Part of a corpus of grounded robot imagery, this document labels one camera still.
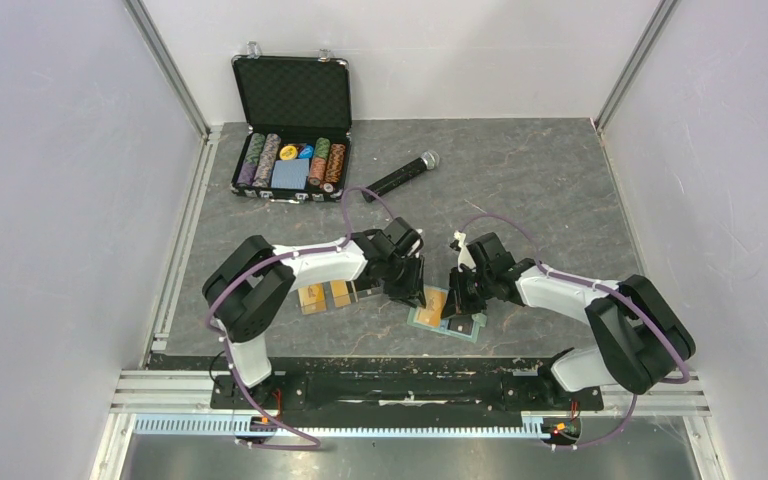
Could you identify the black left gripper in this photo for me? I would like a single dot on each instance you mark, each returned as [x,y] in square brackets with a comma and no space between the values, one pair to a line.
[413,291]

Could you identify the blue playing card deck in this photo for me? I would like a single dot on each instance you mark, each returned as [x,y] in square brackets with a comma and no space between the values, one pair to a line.
[290,174]

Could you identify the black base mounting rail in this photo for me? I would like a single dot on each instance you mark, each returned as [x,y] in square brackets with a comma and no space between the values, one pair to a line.
[414,392]

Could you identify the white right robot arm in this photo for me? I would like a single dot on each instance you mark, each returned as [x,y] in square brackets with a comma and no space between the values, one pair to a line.
[639,340]

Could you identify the clear acrylic card tray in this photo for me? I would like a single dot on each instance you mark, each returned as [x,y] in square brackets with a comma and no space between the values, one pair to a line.
[328,294]

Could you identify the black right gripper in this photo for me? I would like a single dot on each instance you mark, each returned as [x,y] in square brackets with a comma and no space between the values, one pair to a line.
[457,299]

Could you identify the gold credit card stack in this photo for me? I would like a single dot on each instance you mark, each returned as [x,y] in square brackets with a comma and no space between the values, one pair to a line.
[341,294]

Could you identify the orange VIP credit card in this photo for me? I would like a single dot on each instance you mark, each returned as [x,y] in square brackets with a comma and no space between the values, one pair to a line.
[430,315]

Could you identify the black handheld microphone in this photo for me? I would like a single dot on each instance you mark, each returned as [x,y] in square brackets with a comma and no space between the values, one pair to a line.
[427,161]

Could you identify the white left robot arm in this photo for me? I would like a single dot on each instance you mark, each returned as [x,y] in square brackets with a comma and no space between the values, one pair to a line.
[246,292]

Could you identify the orange credit card stack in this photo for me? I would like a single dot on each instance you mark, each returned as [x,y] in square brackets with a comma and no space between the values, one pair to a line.
[312,299]

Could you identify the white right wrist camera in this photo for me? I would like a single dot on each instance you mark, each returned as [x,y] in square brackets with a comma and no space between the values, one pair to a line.
[465,260]

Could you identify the green card holder wallet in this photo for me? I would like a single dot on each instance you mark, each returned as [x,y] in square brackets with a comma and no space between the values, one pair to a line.
[479,319]

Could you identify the black poker chip case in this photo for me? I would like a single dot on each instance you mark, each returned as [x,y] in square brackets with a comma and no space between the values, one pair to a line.
[296,107]

